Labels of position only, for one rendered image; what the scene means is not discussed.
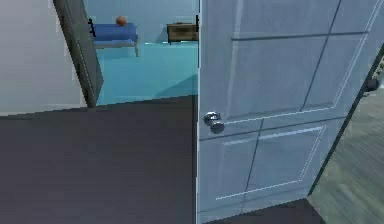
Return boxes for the dark wooden chest of drawers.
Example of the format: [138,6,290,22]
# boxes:
[166,22,200,45]

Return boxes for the black round door knob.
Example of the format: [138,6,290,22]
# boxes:
[363,78,380,93]

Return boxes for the silver round door knob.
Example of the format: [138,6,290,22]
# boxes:
[203,111,226,135]

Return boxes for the pale blue panelled room door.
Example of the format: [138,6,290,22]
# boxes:
[196,0,384,224]

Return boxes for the blue bed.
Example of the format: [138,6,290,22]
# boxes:
[88,18,141,58]

